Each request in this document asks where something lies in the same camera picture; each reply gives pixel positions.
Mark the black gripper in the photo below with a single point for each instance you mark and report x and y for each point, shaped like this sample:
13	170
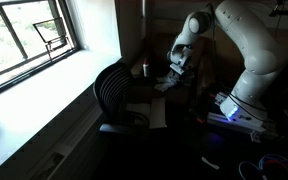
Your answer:
185	69

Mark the white garment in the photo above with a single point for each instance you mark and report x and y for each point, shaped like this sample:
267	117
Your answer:
165	83

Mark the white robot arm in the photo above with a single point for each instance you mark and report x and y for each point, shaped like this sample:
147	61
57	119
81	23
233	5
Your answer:
250	43

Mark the white bottle with red cap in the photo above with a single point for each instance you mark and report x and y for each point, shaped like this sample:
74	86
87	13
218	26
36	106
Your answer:
146	69

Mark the flat cardboard box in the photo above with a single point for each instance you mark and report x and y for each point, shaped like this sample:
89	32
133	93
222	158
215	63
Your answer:
157	111

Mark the red and black clamp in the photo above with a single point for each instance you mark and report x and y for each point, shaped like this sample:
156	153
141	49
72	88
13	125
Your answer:
200	120

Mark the black mesh office chair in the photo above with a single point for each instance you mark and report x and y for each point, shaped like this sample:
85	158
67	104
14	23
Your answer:
114	90

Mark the black robot table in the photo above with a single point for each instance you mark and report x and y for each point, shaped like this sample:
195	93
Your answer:
197	146

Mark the white strip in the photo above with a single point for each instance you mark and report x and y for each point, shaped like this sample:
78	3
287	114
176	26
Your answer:
210	163

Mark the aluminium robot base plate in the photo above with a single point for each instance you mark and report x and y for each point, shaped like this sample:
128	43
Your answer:
244	125

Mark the black frame stand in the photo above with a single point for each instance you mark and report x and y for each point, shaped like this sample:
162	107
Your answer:
52	33

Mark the black window frame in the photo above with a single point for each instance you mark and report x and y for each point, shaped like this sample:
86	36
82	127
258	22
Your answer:
27	50

